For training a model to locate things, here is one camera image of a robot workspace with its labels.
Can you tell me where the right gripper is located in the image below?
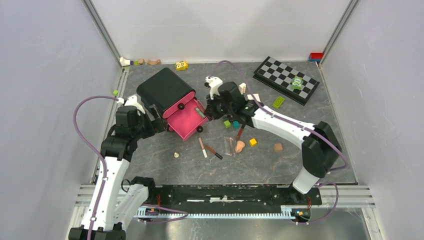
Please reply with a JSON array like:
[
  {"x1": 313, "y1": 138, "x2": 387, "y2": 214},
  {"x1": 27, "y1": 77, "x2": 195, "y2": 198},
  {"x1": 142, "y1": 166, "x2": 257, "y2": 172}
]
[{"x1": 205, "y1": 90, "x2": 235, "y2": 120}]

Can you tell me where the red lip pencil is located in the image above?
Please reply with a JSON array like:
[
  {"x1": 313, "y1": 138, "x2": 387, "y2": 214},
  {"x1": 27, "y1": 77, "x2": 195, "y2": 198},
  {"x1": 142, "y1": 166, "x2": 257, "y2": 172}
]
[{"x1": 235, "y1": 124, "x2": 246, "y2": 141}]

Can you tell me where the green tube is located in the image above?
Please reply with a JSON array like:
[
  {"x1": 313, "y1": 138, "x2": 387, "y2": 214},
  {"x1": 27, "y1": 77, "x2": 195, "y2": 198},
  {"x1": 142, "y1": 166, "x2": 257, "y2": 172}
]
[{"x1": 195, "y1": 107, "x2": 206, "y2": 119}]

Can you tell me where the pink top drawer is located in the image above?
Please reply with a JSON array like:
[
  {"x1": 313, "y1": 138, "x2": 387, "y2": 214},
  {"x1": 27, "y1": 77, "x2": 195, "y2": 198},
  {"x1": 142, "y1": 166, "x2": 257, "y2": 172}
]
[{"x1": 162, "y1": 91, "x2": 195, "y2": 119}]

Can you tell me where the pink drawer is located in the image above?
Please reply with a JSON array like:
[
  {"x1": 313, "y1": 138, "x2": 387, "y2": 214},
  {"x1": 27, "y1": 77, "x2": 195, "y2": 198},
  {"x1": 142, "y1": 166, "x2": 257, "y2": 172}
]
[
  {"x1": 162, "y1": 91, "x2": 195, "y2": 119},
  {"x1": 166, "y1": 98, "x2": 209, "y2": 142}
]

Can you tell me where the black makeup organizer box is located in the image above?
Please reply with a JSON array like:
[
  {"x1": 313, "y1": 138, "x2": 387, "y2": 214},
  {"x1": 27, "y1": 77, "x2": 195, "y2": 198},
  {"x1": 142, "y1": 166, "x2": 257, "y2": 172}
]
[{"x1": 136, "y1": 67, "x2": 196, "y2": 117}]

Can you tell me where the clear plastic bag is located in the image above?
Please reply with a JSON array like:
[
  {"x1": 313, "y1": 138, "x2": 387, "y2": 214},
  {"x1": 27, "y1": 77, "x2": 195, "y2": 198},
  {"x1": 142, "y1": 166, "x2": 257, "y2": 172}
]
[{"x1": 224, "y1": 136, "x2": 236, "y2": 156}]

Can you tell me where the white cube box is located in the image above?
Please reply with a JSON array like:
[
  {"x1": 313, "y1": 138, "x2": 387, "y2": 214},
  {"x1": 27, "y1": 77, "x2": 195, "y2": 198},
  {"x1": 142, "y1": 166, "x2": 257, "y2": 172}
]
[{"x1": 247, "y1": 93, "x2": 261, "y2": 102}]

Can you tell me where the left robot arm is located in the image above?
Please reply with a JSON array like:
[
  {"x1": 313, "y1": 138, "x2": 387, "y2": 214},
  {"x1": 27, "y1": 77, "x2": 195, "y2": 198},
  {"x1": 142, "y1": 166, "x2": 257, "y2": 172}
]
[{"x1": 68, "y1": 103, "x2": 157, "y2": 240}]

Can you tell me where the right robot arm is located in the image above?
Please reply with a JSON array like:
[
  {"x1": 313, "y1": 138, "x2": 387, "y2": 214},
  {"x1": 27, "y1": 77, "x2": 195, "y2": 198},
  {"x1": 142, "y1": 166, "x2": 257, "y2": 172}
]
[{"x1": 204, "y1": 77, "x2": 345, "y2": 204}]

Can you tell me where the beige makeup sponge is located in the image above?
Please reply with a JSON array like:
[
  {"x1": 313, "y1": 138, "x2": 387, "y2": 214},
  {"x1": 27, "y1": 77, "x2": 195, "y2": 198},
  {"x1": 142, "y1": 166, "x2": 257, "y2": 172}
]
[{"x1": 235, "y1": 140, "x2": 246, "y2": 153}]

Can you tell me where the small green cube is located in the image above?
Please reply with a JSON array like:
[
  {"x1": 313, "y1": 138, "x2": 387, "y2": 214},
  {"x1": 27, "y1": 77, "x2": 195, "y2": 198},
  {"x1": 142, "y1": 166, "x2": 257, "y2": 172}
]
[{"x1": 223, "y1": 120, "x2": 231, "y2": 128}]

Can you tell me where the white stacked block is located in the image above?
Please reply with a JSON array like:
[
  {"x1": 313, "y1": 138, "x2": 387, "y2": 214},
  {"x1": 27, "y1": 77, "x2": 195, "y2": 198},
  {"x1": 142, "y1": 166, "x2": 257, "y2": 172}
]
[{"x1": 238, "y1": 82, "x2": 247, "y2": 95}]

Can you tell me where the small teal cube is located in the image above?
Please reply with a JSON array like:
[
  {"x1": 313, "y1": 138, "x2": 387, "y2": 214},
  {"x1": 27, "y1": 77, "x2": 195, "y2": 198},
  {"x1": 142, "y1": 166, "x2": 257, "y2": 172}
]
[{"x1": 232, "y1": 121, "x2": 240, "y2": 129}]

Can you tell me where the yellow cube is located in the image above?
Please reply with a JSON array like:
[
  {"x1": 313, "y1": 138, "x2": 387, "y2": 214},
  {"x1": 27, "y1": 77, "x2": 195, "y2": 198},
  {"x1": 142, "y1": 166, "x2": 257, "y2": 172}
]
[{"x1": 249, "y1": 138, "x2": 257, "y2": 147}]

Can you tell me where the green lego brick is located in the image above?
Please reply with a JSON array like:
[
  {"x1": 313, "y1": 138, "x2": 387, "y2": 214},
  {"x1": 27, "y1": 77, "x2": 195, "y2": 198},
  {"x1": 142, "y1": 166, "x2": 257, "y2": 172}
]
[{"x1": 272, "y1": 96, "x2": 285, "y2": 109}]

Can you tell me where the chessboard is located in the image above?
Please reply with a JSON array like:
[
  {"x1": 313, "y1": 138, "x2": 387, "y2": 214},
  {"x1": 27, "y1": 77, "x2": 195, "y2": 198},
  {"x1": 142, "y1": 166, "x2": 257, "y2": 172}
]
[{"x1": 253, "y1": 56, "x2": 320, "y2": 106}]

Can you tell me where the white concealer pen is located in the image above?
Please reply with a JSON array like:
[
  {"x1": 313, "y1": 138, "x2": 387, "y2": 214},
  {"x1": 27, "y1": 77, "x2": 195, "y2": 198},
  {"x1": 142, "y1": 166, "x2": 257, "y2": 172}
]
[{"x1": 198, "y1": 137, "x2": 208, "y2": 158}]

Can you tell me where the yellow toy block face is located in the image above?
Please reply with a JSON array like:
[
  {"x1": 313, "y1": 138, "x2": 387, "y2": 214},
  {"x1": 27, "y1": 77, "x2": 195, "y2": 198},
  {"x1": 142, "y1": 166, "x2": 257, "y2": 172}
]
[{"x1": 175, "y1": 61, "x2": 188, "y2": 71}]

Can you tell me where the wooden arch block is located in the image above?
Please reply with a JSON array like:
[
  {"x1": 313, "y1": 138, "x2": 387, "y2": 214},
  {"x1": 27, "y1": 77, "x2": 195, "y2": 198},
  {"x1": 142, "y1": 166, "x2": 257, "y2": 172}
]
[{"x1": 146, "y1": 59, "x2": 162, "y2": 65}]

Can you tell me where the brown wooden cube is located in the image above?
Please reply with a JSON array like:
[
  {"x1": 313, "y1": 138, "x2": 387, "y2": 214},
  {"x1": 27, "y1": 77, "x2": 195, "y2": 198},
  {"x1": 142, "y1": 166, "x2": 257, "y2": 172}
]
[{"x1": 273, "y1": 143, "x2": 284, "y2": 153}]

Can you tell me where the white corner block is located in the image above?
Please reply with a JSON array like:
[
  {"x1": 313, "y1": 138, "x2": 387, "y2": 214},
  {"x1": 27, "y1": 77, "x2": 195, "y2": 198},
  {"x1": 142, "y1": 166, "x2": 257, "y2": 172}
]
[{"x1": 119, "y1": 57, "x2": 132, "y2": 67}]

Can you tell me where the green toy monster block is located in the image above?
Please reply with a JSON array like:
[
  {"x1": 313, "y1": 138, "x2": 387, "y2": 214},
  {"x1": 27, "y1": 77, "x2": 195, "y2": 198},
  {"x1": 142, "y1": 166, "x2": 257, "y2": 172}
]
[{"x1": 291, "y1": 76, "x2": 303, "y2": 90}]

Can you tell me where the red blue bricks stack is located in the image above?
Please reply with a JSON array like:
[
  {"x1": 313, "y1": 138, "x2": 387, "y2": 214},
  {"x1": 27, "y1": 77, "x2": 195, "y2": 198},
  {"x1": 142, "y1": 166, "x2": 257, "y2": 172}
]
[{"x1": 308, "y1": 52, "x2": 324, "y2": 63}]

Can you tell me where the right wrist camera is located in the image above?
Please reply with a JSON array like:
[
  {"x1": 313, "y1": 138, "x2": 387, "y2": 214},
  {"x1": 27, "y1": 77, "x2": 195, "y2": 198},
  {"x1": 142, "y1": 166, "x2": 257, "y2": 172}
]
[{"x1": 205, "y1": 76, "x2": 223, "y2": 100}]

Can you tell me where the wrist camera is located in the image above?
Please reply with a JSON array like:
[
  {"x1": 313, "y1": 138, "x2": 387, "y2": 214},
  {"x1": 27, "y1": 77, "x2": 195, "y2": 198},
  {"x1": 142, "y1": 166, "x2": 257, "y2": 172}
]
[
  {"x1": 205, "y1": 76, "x2": 223, "y2": 100},
  {"x1": 117, "y1": 94, "x2": 146, "y2": 114}
]

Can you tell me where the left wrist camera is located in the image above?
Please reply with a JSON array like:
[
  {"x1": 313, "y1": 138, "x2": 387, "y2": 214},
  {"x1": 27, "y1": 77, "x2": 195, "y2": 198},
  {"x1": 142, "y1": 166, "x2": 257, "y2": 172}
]
[{"x1": 117, "y1": 94, "x2": 146, "y2": 114}]

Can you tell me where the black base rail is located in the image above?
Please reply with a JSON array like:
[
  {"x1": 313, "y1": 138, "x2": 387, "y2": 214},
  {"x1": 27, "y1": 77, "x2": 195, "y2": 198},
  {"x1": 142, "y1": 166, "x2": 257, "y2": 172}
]
[{"x1": 146, "y1": 184, "x2": 322, "y2": 214}]

